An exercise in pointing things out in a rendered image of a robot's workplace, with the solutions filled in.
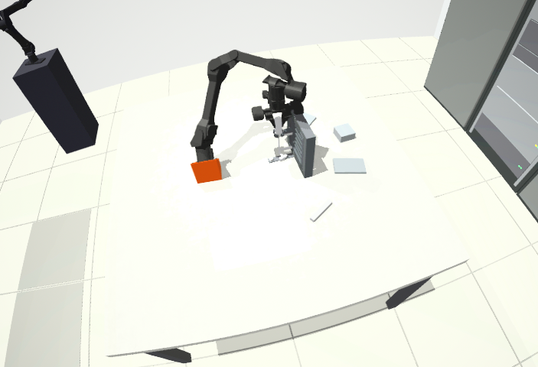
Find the white flat bar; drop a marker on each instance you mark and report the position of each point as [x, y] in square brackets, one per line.
[320, 210]

